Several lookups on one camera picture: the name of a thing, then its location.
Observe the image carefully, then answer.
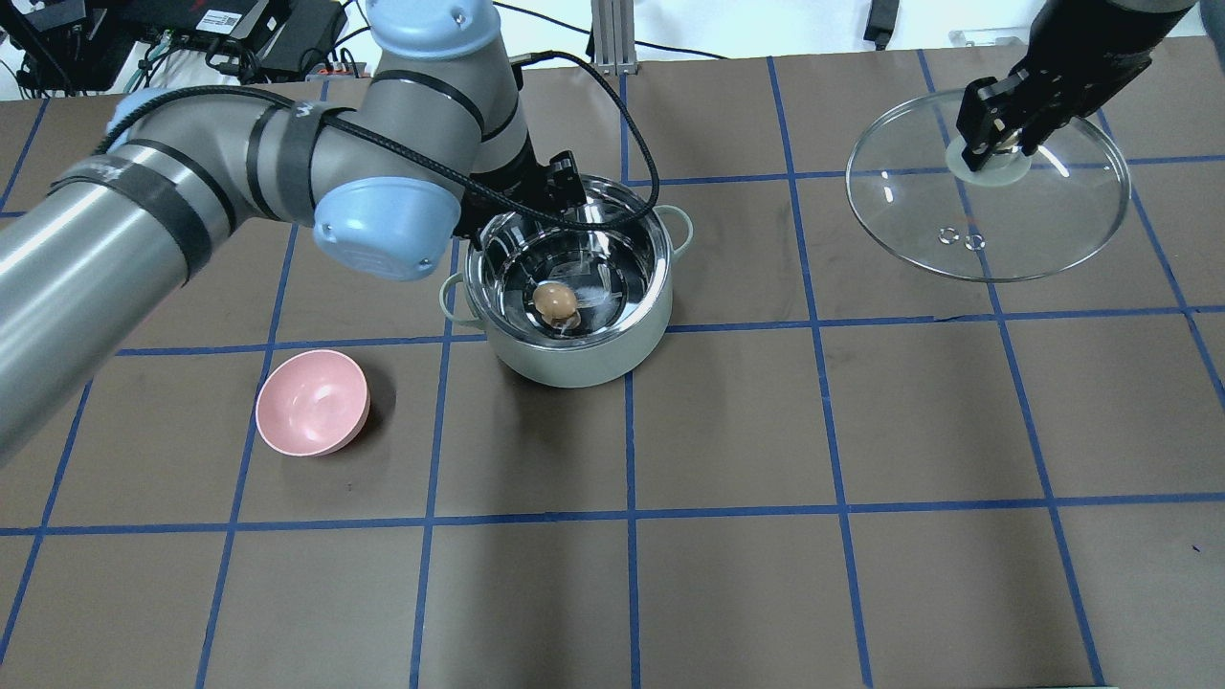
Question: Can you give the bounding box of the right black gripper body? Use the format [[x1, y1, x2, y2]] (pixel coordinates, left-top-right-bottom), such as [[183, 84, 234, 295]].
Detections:
[[1011, 1, 1194, 126]]

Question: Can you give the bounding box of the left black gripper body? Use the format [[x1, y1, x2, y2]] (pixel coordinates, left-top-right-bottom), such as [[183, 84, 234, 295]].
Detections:
[[454, 143, 586, 240]]

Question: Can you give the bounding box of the glass pot lid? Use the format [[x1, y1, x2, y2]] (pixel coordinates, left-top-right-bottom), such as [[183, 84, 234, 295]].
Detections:
[[844, 91, 1132, 283]]

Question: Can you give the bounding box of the brown egg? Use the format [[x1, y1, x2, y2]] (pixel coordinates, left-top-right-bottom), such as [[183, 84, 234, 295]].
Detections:
[[532, 280, 579, 326]]

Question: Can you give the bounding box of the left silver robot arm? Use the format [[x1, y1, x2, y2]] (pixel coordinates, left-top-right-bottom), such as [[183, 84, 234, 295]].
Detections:
[[1, 1, 578, 461]]

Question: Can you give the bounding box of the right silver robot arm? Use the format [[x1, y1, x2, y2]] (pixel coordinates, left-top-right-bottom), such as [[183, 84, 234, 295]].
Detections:
[[956, 1, 1194, 173]]

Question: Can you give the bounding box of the pale green cooking pot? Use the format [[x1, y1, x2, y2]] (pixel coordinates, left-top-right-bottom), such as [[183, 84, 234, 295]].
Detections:
[[439, 175, 695, 389]]

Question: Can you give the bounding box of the black power adapter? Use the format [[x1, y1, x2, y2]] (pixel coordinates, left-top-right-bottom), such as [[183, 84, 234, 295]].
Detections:
[[862, 0, 902, 51]]

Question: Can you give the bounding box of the pink bowl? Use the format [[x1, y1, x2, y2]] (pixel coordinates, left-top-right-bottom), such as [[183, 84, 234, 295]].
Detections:
[[255, 349, 371, 457]]

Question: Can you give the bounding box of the black electronics box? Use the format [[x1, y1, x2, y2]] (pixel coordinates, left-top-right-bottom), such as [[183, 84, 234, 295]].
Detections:
[[2, 1, 350, 92]]

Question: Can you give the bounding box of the aluminium frame post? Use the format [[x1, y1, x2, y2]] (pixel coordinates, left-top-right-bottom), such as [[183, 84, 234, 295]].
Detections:
[[590, 0, 639, 76]]

